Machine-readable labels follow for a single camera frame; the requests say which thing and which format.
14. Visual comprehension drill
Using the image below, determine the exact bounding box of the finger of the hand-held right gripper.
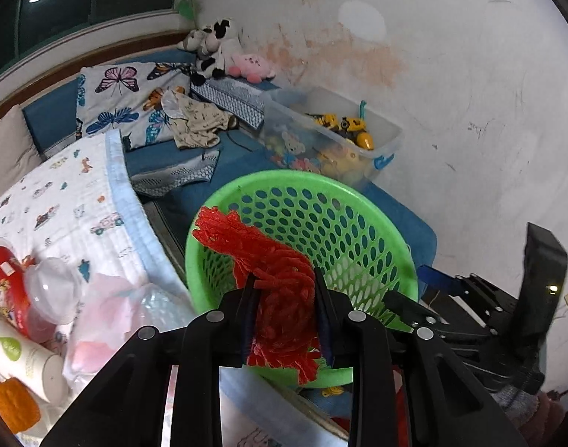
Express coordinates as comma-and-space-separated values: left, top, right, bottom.
383, 290, 499, 361
417, 264, 520, 331

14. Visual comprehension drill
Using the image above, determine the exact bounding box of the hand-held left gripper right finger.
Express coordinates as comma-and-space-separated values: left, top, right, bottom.
313, 267, 529, 447

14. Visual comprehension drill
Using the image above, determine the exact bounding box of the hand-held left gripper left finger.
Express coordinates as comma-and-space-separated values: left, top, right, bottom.
39, 276, 266, 447

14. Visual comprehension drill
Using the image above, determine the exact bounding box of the red chenille cloth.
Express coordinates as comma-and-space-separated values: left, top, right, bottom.
192, 206, 329, 386

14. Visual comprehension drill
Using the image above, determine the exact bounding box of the green plastic basket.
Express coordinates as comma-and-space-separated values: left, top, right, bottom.
184, 170, 419, 388

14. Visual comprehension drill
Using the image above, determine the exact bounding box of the white bottle with green label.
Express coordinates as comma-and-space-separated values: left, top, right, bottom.
0, 319, 69, 403

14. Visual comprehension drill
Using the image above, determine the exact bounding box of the red cylindrical snack can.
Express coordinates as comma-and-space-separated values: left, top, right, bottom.
0, 237, 38, 336

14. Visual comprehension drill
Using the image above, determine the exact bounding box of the person's right forearm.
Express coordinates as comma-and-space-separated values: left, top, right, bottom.
491, 382, 568, 444

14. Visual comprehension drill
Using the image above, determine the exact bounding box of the pink plastic bag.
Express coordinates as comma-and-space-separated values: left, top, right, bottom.
63, 272, 196, 387

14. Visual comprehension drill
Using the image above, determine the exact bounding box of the clear plastic storage box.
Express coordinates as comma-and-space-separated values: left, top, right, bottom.
263, 86, 404, 191

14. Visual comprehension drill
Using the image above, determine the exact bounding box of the blue mattress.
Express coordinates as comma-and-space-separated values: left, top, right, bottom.
22, 49, 438, 299

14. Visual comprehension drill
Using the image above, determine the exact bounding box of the grey patterned folded cloth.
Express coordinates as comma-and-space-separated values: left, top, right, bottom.
191, 77, 266, 129
130, 149, 222, 199

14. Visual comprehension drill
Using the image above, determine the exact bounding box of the pile of colourful toys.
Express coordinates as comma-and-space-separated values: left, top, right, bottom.
265, 123, 373, 183

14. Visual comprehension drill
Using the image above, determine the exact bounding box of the beige child's garment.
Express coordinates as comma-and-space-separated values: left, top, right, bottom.
160, 88, 240, 150

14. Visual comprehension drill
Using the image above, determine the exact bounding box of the white printed blanket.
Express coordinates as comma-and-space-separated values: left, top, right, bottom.
0, 129, 352, 447

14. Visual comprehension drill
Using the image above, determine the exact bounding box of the orange plastic piece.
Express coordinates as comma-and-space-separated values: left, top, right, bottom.
0, 378, 41, 434

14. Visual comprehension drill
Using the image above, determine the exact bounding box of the pink plush toy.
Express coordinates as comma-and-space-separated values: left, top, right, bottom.
225, 53, 276, 83

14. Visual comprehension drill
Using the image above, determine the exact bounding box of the butterfly print pillow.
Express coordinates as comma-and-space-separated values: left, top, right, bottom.
75, 60, 196, 152

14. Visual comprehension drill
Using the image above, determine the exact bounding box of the black and white cow plush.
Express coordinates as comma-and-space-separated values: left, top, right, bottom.
191, 18, 244, 80

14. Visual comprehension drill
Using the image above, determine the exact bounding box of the grey plush toy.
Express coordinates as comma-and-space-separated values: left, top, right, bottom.
177, 28, 210, 54

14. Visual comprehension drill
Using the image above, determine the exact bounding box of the beige pillow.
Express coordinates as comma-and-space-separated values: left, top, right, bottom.
0, 105, 45, 208

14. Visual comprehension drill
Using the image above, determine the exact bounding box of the black cord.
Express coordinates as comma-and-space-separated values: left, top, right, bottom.
225, 129, 253, 153

